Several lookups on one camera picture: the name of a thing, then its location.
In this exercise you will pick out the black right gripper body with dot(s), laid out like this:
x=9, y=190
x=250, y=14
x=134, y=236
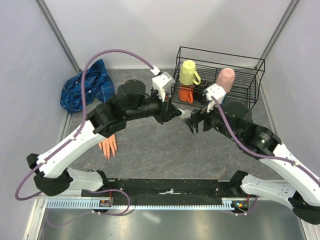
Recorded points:
x=199, y=114

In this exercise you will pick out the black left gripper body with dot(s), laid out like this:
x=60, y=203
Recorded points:
x=162, y=116

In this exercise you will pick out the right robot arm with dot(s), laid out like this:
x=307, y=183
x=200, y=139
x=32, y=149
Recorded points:
x=301, y=194

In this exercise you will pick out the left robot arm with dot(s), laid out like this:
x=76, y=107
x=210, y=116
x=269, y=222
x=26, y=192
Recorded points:
x=53, y=174

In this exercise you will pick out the orange mug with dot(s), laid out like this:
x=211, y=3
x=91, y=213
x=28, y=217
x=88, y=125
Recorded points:
x=185, y=93

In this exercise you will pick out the black mug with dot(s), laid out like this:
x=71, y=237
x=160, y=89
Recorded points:
x=198, y=92

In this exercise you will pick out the yellow faceted mug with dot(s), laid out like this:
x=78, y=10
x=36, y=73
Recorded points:
x=188, y=73

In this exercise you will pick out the pink faceted mug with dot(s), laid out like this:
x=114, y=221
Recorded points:
x=226, y=79

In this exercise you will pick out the mannequin hand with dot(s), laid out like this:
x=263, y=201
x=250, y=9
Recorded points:
x=109, y=146

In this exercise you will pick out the blue plaid shirt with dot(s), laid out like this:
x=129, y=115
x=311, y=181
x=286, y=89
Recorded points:
x=97, y=85

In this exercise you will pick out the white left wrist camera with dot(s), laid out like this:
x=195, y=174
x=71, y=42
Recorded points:
x=162, y=82

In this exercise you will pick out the black wire rack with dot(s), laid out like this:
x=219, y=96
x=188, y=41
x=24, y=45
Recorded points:
x=248, y=72

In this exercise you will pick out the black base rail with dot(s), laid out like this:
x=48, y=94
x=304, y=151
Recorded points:
x=177, y=191

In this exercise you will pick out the light blue cable duct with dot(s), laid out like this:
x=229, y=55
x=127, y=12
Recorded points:
x=95, y=204

